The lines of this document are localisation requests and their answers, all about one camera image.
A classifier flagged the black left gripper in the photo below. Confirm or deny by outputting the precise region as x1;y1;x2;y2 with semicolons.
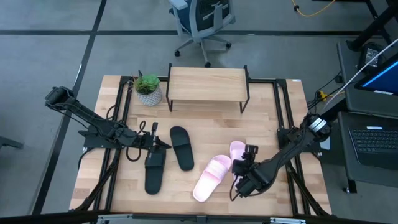
136;122;172;163

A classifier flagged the pink slide sandal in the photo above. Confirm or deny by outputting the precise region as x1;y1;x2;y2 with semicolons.
229;140;247;184
192;154;233;203

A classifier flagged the black slide sandal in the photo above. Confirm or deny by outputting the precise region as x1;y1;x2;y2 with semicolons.
144;146;167;195
169;125;195;172

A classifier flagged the green succulent in white pot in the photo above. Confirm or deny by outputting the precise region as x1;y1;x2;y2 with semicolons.
131;70;164;108

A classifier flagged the light grey box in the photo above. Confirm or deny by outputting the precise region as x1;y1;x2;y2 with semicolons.
319;135;331;151

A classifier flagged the grey blue office chair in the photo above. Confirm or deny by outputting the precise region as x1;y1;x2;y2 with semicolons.
169;0;236;68

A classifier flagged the black laptop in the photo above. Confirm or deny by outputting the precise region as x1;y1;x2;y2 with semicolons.
348;125;398;171

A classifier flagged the black crossbar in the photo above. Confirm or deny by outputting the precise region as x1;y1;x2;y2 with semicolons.
0;210;398;224

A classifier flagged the black side desk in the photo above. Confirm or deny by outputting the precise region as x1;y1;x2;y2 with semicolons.
336;40;398;195

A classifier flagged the dark grey chair base leg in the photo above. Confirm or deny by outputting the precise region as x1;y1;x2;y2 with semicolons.
0;135;24;151

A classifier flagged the monitor with blue screen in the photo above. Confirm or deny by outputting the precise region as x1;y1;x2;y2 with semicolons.
354;52;398;97

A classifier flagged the black power adapter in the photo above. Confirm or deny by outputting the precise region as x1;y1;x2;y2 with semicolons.
357;41;387;73

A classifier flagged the black desk leg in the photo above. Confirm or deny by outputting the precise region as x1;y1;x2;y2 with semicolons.
346;0;398;52

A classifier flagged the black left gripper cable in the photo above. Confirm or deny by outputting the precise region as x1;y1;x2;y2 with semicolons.
125;120;147;163

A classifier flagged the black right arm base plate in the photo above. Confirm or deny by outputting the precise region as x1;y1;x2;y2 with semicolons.
277;127;322;154

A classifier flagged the silver metal bracket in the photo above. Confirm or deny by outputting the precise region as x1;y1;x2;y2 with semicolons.
96;213;134;224
269;217;307;224

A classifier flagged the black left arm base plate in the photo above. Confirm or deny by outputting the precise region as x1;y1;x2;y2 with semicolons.
83;124;127;150

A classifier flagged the wooden shelf black metal frame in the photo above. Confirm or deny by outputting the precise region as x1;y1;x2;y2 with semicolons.
165;63;251;114

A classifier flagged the black aluminium table frame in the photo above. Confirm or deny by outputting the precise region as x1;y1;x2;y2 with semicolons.
70;75;333;218

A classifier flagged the thin white cable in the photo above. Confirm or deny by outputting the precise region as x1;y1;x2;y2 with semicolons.
323;37;398;108

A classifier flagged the black power plug cable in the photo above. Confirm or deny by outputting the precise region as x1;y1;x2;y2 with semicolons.
307;70;345;110

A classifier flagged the yellow cable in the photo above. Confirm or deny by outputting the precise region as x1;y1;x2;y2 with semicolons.
290;0;337;18

